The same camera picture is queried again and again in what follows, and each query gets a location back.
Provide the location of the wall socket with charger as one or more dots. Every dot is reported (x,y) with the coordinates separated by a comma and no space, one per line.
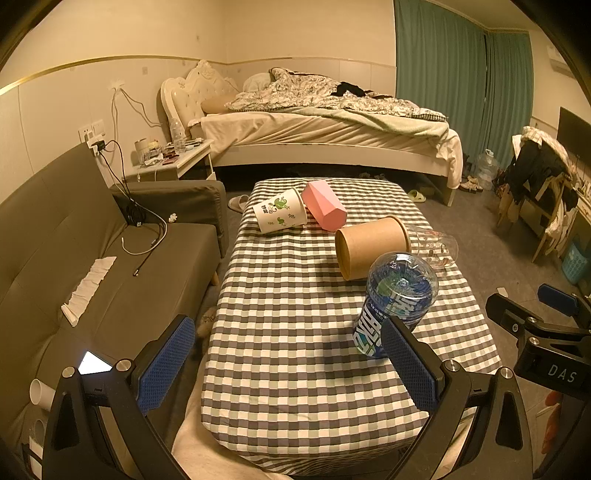
(94,136)

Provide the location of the blue label clear plastic cup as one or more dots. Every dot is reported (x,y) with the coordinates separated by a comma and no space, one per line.
(396,305)

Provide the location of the pink faceted cup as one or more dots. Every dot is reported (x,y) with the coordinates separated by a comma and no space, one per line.
(325,206)

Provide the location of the white bed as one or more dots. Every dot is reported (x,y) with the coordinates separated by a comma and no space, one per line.
(323,138)

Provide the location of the white wall socket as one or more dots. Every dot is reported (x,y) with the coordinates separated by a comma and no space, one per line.
(115,85)

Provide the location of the blue plastic basket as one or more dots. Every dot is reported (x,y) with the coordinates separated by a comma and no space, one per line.
(578,263)

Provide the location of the white slipper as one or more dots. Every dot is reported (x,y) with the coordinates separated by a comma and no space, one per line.
(238,202)

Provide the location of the white paper cup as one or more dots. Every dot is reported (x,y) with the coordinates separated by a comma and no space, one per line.
(41,393)

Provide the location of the yellow slipper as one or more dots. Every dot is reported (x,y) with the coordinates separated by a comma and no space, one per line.
(418,196)

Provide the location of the beige pillow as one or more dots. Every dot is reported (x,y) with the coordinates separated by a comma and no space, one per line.
(217,104)

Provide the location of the clear glass cup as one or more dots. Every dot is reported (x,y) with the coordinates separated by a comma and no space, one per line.
(438,249)

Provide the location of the green curtain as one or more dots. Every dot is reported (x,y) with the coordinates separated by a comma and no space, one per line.
(510,83)
(438,50)

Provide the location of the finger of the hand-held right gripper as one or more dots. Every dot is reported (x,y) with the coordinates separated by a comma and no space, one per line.
(557,296)
(503,311)

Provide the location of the white cup with green print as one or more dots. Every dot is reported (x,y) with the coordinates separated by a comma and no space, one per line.
(279,211)

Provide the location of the black television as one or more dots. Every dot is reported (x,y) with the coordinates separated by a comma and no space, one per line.
(575,134)

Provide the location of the black garment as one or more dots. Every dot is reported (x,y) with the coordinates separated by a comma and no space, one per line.
(353,88)

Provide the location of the brown paper cup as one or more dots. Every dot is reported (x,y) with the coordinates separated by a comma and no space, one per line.
(371,245)

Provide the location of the white air conditioner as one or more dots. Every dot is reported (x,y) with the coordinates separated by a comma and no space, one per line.
(559,62)

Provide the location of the large water jug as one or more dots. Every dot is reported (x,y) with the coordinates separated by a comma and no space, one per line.
(485,170)

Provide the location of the clear water bottle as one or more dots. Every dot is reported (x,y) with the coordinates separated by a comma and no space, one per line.
(177,134)

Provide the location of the pair of light shoes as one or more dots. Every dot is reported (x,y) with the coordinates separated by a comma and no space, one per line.
(472,184)

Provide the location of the wooden chair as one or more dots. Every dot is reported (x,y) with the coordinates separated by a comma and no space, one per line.
(551,221)

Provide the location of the grey sofa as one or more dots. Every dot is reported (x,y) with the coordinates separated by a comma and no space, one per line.
(44,240)

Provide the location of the white nightstand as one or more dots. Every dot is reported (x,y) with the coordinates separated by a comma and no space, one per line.
(189,159)

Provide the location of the checked tablecloth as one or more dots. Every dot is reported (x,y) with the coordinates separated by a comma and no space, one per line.
(286,332)

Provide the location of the lit phone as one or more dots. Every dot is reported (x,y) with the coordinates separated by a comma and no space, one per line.
(94,363)

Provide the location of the floral duvet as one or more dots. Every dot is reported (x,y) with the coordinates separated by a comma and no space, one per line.
(318,92)

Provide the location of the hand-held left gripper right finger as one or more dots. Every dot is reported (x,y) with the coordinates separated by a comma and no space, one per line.
(408,369)

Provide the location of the white jar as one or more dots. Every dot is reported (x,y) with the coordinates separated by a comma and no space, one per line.
(144,146)

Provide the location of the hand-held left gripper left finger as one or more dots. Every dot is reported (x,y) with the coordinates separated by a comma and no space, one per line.
(167,367)

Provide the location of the pile of clothes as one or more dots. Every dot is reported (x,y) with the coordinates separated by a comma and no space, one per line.
(538,159)

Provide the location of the white folded tissue strip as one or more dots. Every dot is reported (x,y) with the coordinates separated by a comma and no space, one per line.
(87,288)

